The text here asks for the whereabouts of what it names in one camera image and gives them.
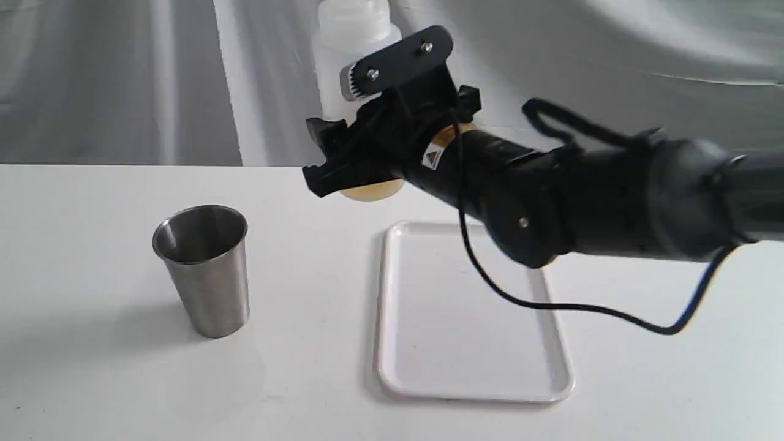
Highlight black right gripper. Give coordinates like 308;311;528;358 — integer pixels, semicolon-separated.
302;64;484;198

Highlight translucent squeeze bottle amber liquid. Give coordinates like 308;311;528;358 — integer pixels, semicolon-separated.
311;0;406;202

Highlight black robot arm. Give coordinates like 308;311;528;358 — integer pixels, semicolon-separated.
303;66;782;268

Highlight stainless steel cup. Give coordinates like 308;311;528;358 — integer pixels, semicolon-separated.
151;205;251;339

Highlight white rectangular plastic tray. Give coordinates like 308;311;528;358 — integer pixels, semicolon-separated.
375;222;576;404

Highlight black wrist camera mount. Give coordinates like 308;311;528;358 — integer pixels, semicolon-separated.
339;25;454;102

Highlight black cable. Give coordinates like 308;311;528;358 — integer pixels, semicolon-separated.
450;107;739;336

